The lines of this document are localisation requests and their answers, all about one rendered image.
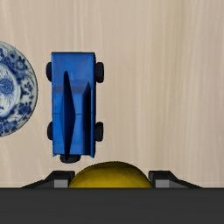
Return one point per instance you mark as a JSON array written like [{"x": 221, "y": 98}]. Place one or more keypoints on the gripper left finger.
[{"x": 59, "y": 178}]

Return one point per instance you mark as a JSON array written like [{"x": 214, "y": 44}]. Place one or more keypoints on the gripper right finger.
[{"x": 163, "y": 178}]

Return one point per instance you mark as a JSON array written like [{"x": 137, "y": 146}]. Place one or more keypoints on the yellow lemon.
[{"x": 110, "y": 176}]

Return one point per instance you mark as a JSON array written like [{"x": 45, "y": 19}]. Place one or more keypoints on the blue and white plate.
[{"x": 13, "y": 90}]

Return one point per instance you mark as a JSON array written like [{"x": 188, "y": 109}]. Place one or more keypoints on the blue toy car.
[{"x": 73, "y": 105}]

